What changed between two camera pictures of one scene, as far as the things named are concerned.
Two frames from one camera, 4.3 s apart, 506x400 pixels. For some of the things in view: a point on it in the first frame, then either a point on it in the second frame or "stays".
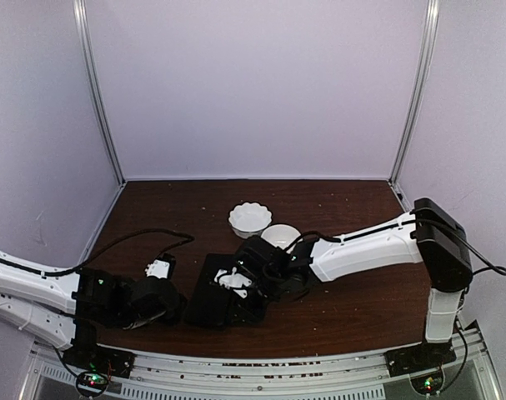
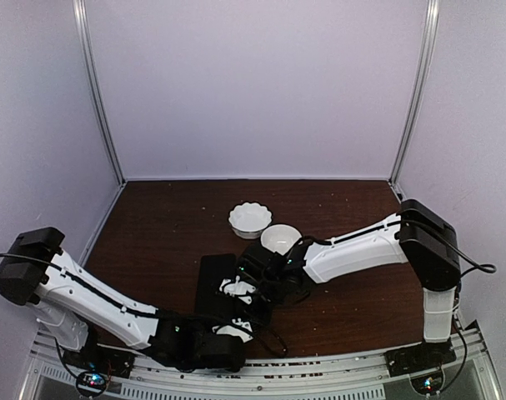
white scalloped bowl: (249, 219) stays
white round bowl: (282, 236) stays
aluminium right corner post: (431, 35) stays
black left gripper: (174, 316) -> (197, 325)
